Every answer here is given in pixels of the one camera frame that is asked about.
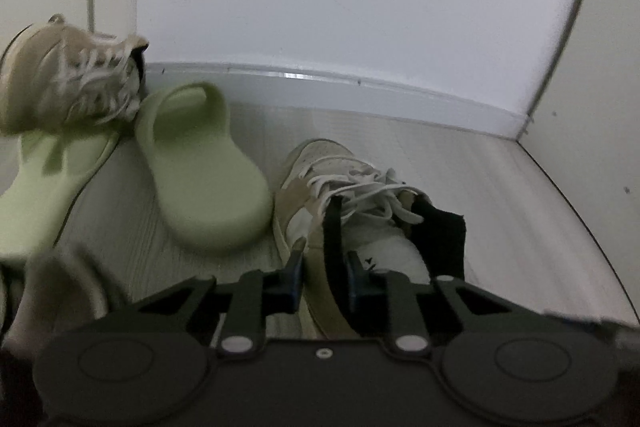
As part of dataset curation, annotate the beige jordan sneaker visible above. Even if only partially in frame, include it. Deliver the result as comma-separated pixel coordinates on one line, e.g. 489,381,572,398
271,137,468,342
1,14,149,134

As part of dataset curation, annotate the black puma sneaker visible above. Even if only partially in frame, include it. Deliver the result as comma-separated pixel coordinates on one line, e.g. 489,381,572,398
1,244,129,360

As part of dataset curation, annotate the light green slide sandal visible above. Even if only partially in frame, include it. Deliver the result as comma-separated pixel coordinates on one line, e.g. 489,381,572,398
1,128,120,262
134,81,272,253

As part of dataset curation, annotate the white cabinet panel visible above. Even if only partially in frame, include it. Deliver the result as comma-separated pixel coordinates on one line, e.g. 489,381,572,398
521,0,639,308

